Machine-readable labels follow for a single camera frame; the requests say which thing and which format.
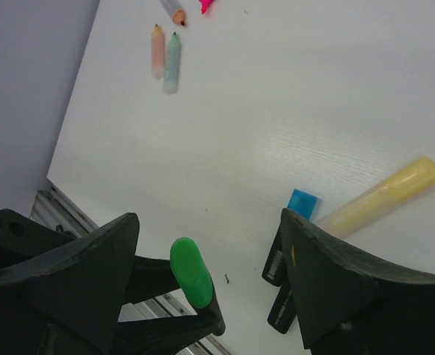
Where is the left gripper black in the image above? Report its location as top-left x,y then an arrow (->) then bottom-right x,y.
0,209 -> 76,277

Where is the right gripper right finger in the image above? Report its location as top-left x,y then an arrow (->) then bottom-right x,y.
280,209 -> 435,354

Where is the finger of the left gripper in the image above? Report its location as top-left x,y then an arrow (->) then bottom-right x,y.
130,256 -> 180,303
115,312 -> 221,354

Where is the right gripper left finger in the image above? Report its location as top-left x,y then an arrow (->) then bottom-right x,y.
0,212 -> 140,354

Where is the green cap black highlighter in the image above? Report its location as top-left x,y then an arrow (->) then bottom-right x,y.
169,237 -> 226,337

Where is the mint pastel highlighter body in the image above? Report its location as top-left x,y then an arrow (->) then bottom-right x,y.
163,32 -> 181,95

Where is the peach pastel highlighter body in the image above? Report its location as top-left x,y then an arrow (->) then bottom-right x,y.
151,24 -> 165,80

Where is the pink highlighter black body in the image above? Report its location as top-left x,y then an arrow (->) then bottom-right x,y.
199,0 -> 215,15

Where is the orange cap black highlighter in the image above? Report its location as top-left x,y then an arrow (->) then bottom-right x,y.
267,279 -> 296,334

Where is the blue cap black highlighter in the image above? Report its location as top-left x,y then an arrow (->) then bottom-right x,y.
261,188 -> 323,288

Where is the yellow pastel highlighter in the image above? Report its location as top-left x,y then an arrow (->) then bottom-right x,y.
317,156 -> 435,239

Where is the front aluminium rail frame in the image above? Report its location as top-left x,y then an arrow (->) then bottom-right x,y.
24,189 -> 228,354

